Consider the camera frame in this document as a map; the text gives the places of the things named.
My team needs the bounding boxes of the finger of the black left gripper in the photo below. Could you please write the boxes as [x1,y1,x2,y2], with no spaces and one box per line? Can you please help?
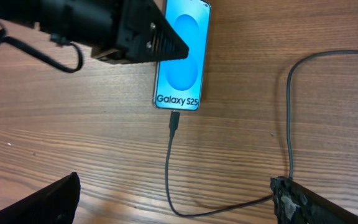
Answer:
[121,0,189,63]

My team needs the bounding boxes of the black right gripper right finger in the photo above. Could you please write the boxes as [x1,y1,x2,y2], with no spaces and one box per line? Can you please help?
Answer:
[270,177,358,224]

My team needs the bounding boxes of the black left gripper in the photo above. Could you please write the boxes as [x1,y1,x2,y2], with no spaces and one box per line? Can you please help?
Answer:
[0,0,127,63]

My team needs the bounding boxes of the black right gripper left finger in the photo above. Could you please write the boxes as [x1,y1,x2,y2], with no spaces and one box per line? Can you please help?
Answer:
[0,172,81,224]

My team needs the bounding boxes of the blue Galaxy S25 smartphone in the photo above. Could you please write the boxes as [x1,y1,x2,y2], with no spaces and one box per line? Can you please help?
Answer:
[153,0,211,111]

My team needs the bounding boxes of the black USB charging cable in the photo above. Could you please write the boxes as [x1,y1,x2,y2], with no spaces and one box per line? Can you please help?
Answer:
[164,49,358,218]

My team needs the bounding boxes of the black left camera cable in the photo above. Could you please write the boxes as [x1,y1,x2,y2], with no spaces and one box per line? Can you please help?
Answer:
[0,27,85,74]

